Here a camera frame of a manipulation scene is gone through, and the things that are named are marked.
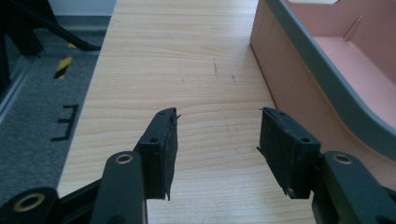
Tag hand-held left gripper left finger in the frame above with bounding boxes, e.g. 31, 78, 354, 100
134, 106, 182, 202

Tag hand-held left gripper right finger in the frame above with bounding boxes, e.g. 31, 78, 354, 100
256, 106, 322, 200

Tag pink box with grey rim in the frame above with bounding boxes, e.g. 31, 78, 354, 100
249, 0, 396, 191

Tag yellow black striped floor tape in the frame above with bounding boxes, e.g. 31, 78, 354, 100
53, 55, 74, 80

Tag black stand leg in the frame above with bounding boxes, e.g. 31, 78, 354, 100
0, 0, 102, 97

